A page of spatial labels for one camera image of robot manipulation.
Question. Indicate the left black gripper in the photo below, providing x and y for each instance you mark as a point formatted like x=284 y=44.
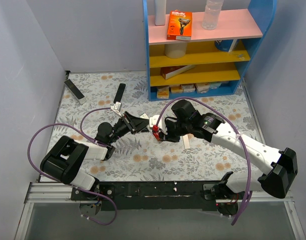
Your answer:
x=129 y=122

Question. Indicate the orange snack box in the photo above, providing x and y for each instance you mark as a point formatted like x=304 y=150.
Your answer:
x=163 y=92

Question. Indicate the white remote battery cover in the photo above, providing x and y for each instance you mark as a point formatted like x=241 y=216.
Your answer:
x=186 y=142

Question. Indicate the white remote control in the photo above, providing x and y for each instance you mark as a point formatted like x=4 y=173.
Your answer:
x=155 y=128

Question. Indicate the clear plastic bottle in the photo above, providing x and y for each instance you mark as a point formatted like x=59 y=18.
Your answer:
x=211 y=14

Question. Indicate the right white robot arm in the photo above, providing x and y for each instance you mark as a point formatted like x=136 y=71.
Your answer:
x=268 y=169

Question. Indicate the slim black remote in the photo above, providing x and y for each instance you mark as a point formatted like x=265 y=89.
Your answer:
x=119 y=93

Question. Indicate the red and white flat box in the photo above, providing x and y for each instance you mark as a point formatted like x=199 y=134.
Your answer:
x=172 y=71

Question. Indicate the white cylinder container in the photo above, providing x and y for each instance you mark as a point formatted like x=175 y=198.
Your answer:
x=175 y=50

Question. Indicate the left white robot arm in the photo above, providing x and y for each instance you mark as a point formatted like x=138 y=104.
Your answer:
x=63 y=162

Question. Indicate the blue round tin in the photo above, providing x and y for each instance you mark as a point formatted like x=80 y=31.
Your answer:
x=226 y=45

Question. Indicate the black and silver remote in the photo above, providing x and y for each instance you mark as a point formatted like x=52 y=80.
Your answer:
x=75 y=91

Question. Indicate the white orange small box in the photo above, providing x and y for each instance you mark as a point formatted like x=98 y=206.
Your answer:
x=202 y=88

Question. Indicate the light blue small pack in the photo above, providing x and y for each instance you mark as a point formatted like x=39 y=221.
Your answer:
x=214 y=85

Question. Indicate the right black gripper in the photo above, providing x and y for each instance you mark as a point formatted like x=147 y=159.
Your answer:
x=171 y=131

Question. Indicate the white tall bottle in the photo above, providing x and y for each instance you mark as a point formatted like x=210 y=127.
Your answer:
x=160 y=12

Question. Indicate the orange razor box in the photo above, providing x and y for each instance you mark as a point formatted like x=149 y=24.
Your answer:
x=179 y=26

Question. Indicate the floral table mat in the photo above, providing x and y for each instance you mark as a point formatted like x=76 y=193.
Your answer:
x=140 y=157

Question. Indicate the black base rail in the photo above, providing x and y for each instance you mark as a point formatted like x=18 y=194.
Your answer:
x=162 y=195

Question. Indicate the blue shelf unit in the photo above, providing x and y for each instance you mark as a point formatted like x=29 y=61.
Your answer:
x=249 y=26

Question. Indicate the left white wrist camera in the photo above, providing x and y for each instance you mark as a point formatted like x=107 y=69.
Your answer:
x=116 y=108

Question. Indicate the red battery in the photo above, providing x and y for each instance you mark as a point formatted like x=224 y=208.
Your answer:
x=156 y=135

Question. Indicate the yellow small box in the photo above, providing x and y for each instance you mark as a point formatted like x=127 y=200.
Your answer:
x=176 y=89

